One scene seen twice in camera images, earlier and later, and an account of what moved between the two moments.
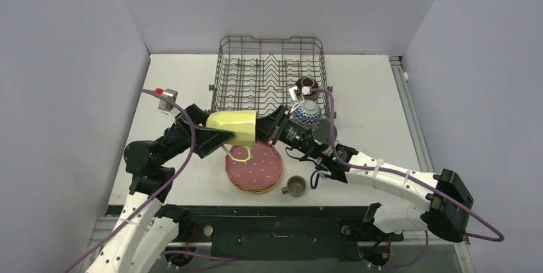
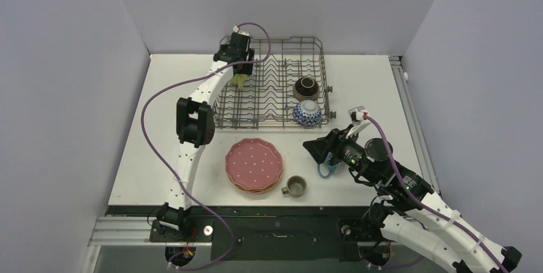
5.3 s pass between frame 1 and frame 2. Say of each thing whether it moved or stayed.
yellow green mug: moved
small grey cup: stayed
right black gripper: moved
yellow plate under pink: stayed
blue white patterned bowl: stayed
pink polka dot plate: stayed
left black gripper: moved
